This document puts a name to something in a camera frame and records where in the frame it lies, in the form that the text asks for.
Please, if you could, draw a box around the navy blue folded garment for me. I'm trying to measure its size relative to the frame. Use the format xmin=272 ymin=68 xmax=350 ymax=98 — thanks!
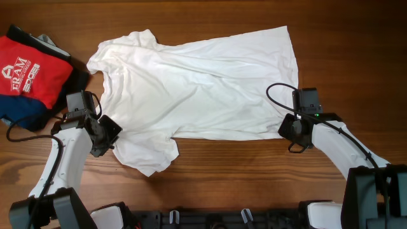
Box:
xmin=1 ymin=87 xmax=66 ymax=132

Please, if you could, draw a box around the red folded shirt with logo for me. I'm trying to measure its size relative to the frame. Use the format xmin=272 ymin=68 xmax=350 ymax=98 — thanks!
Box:
xmin=1 ymin=36 xmax=73 ymax=109

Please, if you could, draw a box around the black folded garment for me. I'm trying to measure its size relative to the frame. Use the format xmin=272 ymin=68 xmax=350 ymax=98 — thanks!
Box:
xmin=2 ymin=25 xmax=89 ymax=125

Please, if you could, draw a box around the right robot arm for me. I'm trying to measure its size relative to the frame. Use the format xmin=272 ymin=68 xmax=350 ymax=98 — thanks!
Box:
xmin=278 ymin=113 xmax=406 ymax=228

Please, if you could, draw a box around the white t-shirt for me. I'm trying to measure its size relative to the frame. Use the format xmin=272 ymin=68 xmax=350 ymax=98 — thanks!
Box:
xmin=86 ymin=26 xmax=299 ymax=176

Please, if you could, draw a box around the grey folded garment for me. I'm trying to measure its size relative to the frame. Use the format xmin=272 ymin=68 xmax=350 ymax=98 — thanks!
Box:
xmin=36 ymin=34 xmax=57 ymax=46

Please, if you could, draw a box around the left black cable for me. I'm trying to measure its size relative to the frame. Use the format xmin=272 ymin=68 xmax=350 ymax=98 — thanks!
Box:
xmin=5 ymin=91 xmax=103 ymax=229

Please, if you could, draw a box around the right black cable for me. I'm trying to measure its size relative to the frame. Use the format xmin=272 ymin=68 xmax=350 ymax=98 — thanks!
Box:
xmin=265 ymin=82 xmax=392 ymax=229

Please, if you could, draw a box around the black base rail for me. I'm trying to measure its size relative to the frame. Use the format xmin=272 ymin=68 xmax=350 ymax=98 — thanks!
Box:
xmin=133 ymin=209 xmax=307 ymax=229

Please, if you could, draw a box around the black cable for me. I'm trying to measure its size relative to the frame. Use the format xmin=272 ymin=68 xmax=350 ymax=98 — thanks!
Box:
xmin=5 ymin=91 xmax=103 ymax=229
xmin=265 ymin=82 xmax=392 ymax=229

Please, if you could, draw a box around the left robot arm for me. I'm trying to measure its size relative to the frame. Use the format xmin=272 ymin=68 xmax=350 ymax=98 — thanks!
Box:
xmin=9 ymin=113 xmax=127 ymax=228

